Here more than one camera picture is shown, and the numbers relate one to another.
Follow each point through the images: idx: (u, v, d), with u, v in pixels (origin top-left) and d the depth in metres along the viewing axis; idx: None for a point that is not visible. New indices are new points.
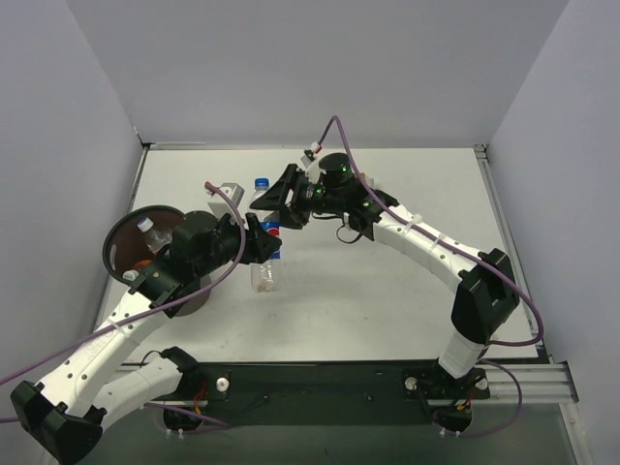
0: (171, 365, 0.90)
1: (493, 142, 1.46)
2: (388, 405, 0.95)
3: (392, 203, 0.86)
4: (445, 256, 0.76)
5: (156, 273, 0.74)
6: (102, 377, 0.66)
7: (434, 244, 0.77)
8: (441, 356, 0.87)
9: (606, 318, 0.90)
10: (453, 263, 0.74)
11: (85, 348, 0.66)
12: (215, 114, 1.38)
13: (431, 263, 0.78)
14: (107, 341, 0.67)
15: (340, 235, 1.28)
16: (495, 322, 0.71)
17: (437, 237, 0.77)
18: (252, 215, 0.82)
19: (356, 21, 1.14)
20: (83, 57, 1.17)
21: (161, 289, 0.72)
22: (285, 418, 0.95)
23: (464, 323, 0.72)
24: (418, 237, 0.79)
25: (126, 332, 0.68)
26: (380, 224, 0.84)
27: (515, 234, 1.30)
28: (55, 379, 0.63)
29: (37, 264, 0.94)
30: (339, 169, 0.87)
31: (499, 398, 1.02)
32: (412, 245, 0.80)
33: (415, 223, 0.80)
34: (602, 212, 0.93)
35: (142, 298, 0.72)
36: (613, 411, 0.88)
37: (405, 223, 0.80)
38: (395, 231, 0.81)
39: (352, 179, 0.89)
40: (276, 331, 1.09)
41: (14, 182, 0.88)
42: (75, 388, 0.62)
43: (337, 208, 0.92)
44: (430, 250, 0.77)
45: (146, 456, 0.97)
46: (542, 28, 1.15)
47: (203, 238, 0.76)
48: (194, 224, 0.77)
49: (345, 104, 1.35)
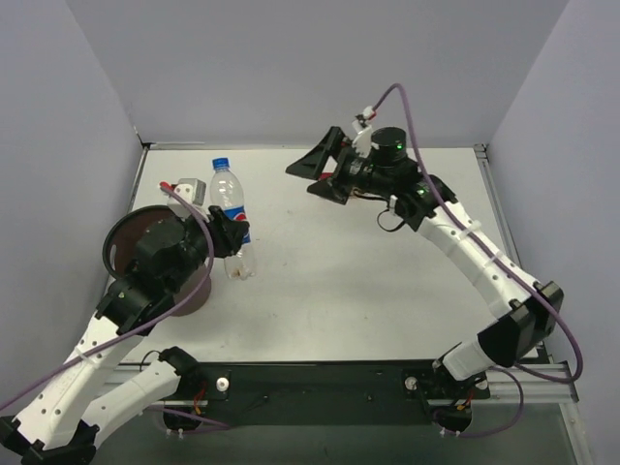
0: (170, 369, 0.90)
1: (493, 142, 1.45)
2: (388, 405, 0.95)
3: (449, 200, 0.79)
4: (497, 276, 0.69)
5: (122, 294, 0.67)
6: (77, 407, 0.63)
7: (490, 262, 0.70)
8: (446, 356, 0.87)
9: (606, 318, 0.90)
10: (507, 287, 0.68)
11: (57, 382, 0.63)
12: (214, 114, 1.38)
13: (477, 278, 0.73)
14: (76, 374, 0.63)
15: (381, 222, 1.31)
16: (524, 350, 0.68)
17: (494, 255, 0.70)
18: (214, 207, 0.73)
19: (356, 20, 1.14)
20: (83, 57, 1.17)
21: (128, 313, 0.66)
22: (285, 418, 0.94)
23: (495, 346, 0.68)
24: (473, 248, 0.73)
25: (95, 363, 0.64)
26: (433, 221, 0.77)
27: (515, 234, 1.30)
28: (30, 415, 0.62)
29: (37, 265, 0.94)
30: (394, 144, 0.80)
31: (499, 398, 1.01)
32: (462, 253, 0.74)
33: (472, 231, 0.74)
34: (602, 211, 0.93)
35: (110, 325, 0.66)
36: (614, 412, 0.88)
37: (462, 228, 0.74)
38: (449, 233, 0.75)
39: (405, 160, 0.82)
40: (276, 332, 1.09)
41: (13, 182, 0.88)
42: (48, 425, 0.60)
43: (386, 191, 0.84)
44: (482, 267, 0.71)
45: (146, 456, 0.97)
46: (542, 28, 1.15)
47: (170, 252, 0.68)
48: (157, 237, 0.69)
49: (345, 104, 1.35)
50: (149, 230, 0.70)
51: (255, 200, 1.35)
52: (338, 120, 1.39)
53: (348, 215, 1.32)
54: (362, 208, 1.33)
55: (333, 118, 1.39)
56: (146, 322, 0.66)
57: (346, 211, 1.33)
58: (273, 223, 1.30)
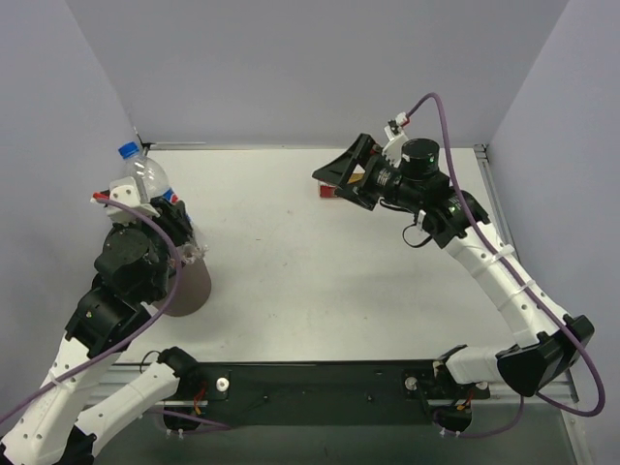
0: (169, 369, 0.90)
1: (493, 142, 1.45)
2: (388, 405, 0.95)
3: (481, 219, 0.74)
4: (525, 307, 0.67)
5: (89, 314, 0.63)
6: (60, 428, 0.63)
7: (519, 291, 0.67)
8: (450, 358, 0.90)
9: (606, 318, 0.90)
10: (536, 320, 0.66)
11: (36, 405, 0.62)
12: (214, 114, 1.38)
13: (503, 305, 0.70)
14: (52, 399, 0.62)
15: (405, 235, 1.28)
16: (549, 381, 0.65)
17: (525, 284, 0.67)
18: (157, 201, 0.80)
19: (356, 20, 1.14)
20: (83, 57, 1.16)
21: (97, 333, 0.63)
22: (286, 418, 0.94)
23: (514, 373, 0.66)
24: (502, 274, 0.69)
25: (70, 387, 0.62)
26: (463, 241, 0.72)
27: (515, 235, 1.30)
28: (14, 440, 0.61)
29: (36, 265, 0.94)
30: (426, 158, 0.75)
31: (499, 398, 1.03)
32: (489, 279, 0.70)
33: (503, 256, 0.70)
34: (602, 212, 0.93)
35: (81, 346, 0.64)
36: (613, 412, 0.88)
37: (494, 252, 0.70)
38: (480, 257, 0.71)
39: (435, 173, 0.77)
40: (276, 331, 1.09)
41: (13, 182, 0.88)
42: (31, 450, 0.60)
43: (413, 205, 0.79)
44: (511, 296, 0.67)
45: (146, 456, 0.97)
46: (542, 28, 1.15)
47: (134, 266, 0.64)
48: (120, 252, 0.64)
49: (345, 104, 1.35)
50: (110, 242, 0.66)
51: (255, 200, 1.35)
52: (338, 120, 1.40)
53: (348, 215, 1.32)
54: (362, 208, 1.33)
55: (333, 118, 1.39)
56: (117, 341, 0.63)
57: (346, 211, 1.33)
58: (273, 223, 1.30)
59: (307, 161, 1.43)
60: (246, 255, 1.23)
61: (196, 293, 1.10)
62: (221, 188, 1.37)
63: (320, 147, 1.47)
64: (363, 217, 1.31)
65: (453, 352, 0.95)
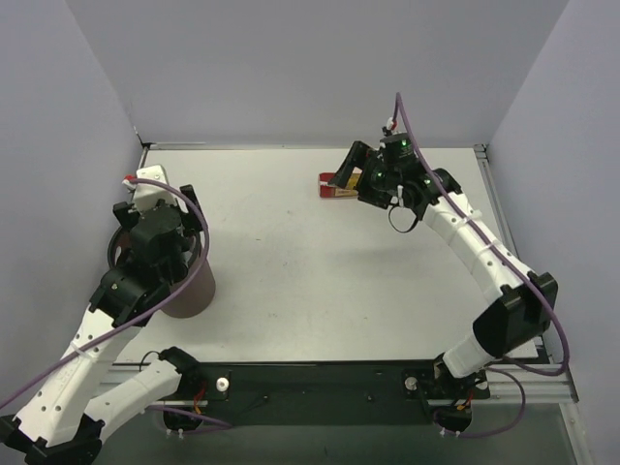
0: (170, 368, 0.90)
1: (493, 142, 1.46)
2: (388, 404, 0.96)
3: (453, 190, 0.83)
4: (492, 263, 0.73)
5: (115, 285, 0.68)
6: (78, 402, 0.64)
7: (486, 248, 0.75)
8: (446, 354, 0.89)
9: (606, 319, 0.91)
10: (500, 274, 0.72)
11: (54, 378, 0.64)
12: (214, 114, 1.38)
13: (475, 263, 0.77)
14: (73, 370, 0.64)
15: (407, 248, 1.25)
16: (516, 339, 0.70)
17: (490, 242, 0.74)
18: (187, 187, 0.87)
19: (356, 21, 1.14)
20: (82, 57, 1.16)
21: (122, 302, 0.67)
22: (286, 418, 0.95)
23: (484, 330, 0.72)
24: (471, 234, 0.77)
25: (92, 357, 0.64)
26: (436, 208, 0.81)
27: (515, 235, 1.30)
28: (31, 413, 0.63)
29: (36, 266, 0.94)
30: (398, 141, 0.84)
31: (500, 398, 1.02)
32: (461, 240, 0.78)
33: (472, 219, 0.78)
34: (602, 213, 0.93)
35: (104, 318, 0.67)
36: (614, 411, 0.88)
37: (463, 215, 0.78)
38: (449, 221, 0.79)
39: (412, 156, 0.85)
40: (276, 331, 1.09)
41: (14, 182, 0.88)
42: (49, 422, 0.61)
43: (395, 186, 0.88)
44: (479, 254, 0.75)
45: (146, 457, 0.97)
46: (542, 29, 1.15)
47: (165, 238, 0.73)
48: (154, 225, 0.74)
49: (344, 104, 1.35)
50: (145, 217, 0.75)
51: (255, 200, 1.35)
52: (339, 120, 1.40)
53: (348, 214, 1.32)
54: (363, 208, 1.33)
55: (333, 118, 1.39)
56: (141, 311, 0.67)
57: (346, 210, 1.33)
58: (272, 223, 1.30)
59: (307, 161, 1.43)
60: (246, 255, 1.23)
61: (190, 301, 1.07)
62: (221, 187, 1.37)
63: (320, 147, 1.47)
64: (362, 217, 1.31)
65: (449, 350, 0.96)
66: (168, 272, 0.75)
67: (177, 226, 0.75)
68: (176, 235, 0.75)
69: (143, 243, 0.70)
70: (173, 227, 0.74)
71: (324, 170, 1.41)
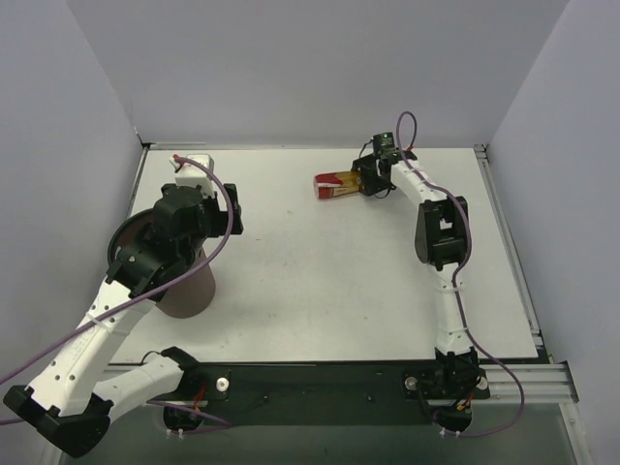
0: (172, 363, 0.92)
1: (493, 142, 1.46)
2: (388, 404, 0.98)
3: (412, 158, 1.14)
4: (423, 190, 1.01)
5: (132, 258, 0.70)
6: (92, 373, 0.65)
7: (421, 182, 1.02)
8: (438, 336, 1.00)
9: (606, 319, 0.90)
10: (428, 195, 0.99)
11: (69, 348, 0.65)
12: (214, 115, 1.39)
13: (414, 196, 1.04)
14: (89, 339, 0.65)
15: (406, 247, 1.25)
16: (445, 249, 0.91)
17: (425, 179, 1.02)
18: (232, 186, 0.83)
19: (355, 21, 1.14)
20: (82, 56, 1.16)
21: (139, 275, 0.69)
22: (286, 418, 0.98)
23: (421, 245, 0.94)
24: (414, 176, 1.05)
25: (108, 327, 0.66)
26: (396, 166, 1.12)
27: (515, 234, 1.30)
28: (45, 382, 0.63)
29: (37, 265, 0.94)
30: (383, 135, 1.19)
31: (499, 398, 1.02)
32: (408, 183, 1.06)
33: (417, 169, 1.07)
34: (602, 213, 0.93)
35: (120, 288, 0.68)
36: (614, 412, 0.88)
37: (411, 168, 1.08)
38: (402, 170, 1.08)
39: (389, 144, 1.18)
40: (276, 331, 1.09)
41: (14, 183, 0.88)
42: (64, 391, 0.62)
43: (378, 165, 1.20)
44: (417, 186, 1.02)
45: (146, 456, 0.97)
46: (543, 28, 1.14)
47: (188, 215, 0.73)
48: (178, 199, 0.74)
49: (344, 104, 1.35)
50: (170, 192, 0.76)
51: (254, 199, 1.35)
52: (339, 119, 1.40)
53: (348, 214, 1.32)
54: (363, 207, 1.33)
55: (334, 117, 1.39)
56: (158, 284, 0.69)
57: (346, 211, 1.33)
58: (272, 222, 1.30)
59: (307, 161, 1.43)
60: (245, 255, 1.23)
61: (197, 294, 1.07)
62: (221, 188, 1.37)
63: (319, 147, 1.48)
64: (362, 217, 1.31)
65: (440, 341, 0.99)
66: (185, 248, 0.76)
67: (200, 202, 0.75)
68: (199, 211, 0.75)
69: (166, 218, 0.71)
70: (197, 203, 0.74)
71: (324, 170, 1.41)
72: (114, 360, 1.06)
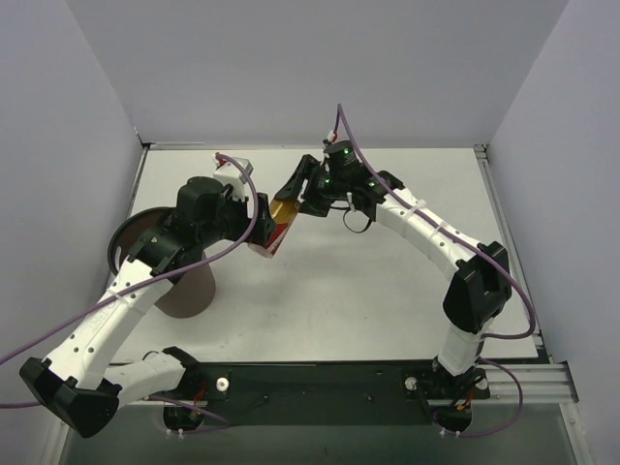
0: (174, 359, 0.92)
1: (493, 142, 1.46)
2: (389, 404, 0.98)
3: (397, 186, 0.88)
4: (444, 243, 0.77)
5: (154, 239, 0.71)
6: (109, 348, 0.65)
7: (436, 231, 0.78)
8: (440, 354, 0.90)
9: (605, 319, 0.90)
10: (452, 250, 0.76)
11: (89, 322, 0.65)
12: (215, 115, 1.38)
13: (428, 247, 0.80)
14: (108, 314, 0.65)
15: (406, 248, 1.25)
16: (485, 310, 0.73)
17: (439, 225, 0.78)
18: (264, 196, 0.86)
19: (355, 21, 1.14)
20: (82, 55, 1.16)
21: (161, 255, 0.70)
22: (285, 418, 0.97)
23: (454, 311, 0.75)
24: (420, 223, 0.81)
25: (129, 302, 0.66)
26: (385, 205, 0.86)
27: (515, 234, 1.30)
28: (62, 355, 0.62)
29: (37, 263, 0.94)
30: (342, 150, 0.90)
31: (499, 398, 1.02)
32: (414, 231, 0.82)
33: (418, 208, 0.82)
34: (601, 212, 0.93)
35: (141, 266, 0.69)
36: (614, 412, 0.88)
37: (409, 207, 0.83)
38: (398, 214, 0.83)
39: (354, 163, 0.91)
40: (276, 331, 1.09)
41: (14, 182, 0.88)
42: (81, 362, 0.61)
43: (343, 190, 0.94)
44: (431, 237, 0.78)
45: (147, 456, 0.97)
46: (542, 28, 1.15)
47: (208, 201, 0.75)
48: (201, 186, 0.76)
49: (344, 104, 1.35)
50: (193, 180, 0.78)
51: None
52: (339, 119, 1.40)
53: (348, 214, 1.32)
54: None
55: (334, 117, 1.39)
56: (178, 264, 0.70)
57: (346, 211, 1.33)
58: None
59: None
60: (246, 255, 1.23)
61: (200, 292, 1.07)
62: None
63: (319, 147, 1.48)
64: (358, 224, 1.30)
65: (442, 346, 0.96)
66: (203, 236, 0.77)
67: (221, 192, 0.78)
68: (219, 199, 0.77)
69: (189, 202, 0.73)
70: (218, 191, 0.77)
71: None
72: (114, 360, 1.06)
